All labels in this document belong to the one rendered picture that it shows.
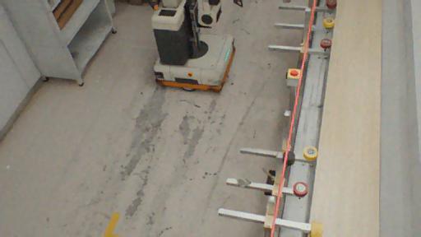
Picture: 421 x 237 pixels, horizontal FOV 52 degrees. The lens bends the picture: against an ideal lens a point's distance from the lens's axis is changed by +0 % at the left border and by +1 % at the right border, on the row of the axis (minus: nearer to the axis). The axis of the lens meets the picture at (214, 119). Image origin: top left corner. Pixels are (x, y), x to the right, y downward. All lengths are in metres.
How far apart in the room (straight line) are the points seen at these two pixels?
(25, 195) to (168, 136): 1.27
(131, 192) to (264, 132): 1.23
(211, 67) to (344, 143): 1.77
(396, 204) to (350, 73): 2.39
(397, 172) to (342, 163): 1.84
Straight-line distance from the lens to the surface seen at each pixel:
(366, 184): 2.47
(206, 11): 3.77
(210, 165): 3.61
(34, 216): 3.78
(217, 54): 4.13
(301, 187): 2.40
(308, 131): 3.01
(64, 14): 4.57
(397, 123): 0.76
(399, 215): 0.66
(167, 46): 3.93
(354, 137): 2.65
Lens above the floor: 2.93
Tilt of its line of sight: 48 degrees down
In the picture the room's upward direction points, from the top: 8 degrees counter-clockwise
